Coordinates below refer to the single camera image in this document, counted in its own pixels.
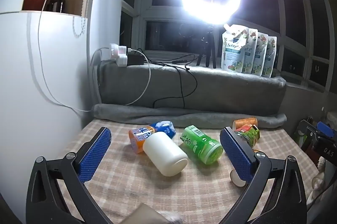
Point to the brown cardboard piece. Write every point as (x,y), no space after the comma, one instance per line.
(143,214)

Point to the green and red printed cup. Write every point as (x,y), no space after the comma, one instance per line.
(250,134)

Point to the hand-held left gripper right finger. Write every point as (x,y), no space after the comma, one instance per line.
(237,157)

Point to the white power strip with plugs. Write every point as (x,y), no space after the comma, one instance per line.
(118,53)

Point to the beige plaid cloth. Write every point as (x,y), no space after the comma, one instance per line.
(131,182)

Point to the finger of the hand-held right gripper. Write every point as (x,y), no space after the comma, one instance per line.
(325,129)

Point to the white cabinet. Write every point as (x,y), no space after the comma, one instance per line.
(31,108)

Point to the orange paper cup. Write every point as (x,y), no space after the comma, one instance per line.
(246,122)

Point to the black power adapter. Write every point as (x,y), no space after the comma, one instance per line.
(135,59)

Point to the window frame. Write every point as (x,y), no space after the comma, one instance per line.
(292,37)

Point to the white refill pouch with spout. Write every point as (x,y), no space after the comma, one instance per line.
(233,51)

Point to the black tripod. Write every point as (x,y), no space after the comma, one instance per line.
(208,47)

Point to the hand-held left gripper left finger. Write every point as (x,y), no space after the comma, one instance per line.
(94,154)

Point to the orange and blue printed cup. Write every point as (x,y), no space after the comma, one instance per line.
(142,137)

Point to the white plastic bottle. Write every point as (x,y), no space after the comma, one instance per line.
(165,154)

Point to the dark glass bottle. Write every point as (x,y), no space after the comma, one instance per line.
(59,4)

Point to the grey blanket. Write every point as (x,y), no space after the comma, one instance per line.
(223,92)

